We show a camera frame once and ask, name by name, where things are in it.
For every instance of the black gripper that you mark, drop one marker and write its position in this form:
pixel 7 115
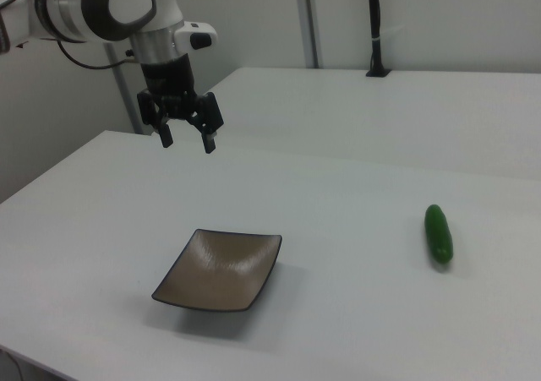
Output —
pixel 168 74

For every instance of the green cucumber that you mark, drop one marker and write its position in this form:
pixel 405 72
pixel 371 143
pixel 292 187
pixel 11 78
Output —
pixel 438 235

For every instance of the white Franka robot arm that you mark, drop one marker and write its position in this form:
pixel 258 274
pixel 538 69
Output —
pixel 84 5

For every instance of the square brown ceramic plate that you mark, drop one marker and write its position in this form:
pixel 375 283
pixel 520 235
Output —
pixel 220 267

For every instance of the black pole with base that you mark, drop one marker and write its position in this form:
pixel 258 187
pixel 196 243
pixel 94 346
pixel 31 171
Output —
pixel 375 26

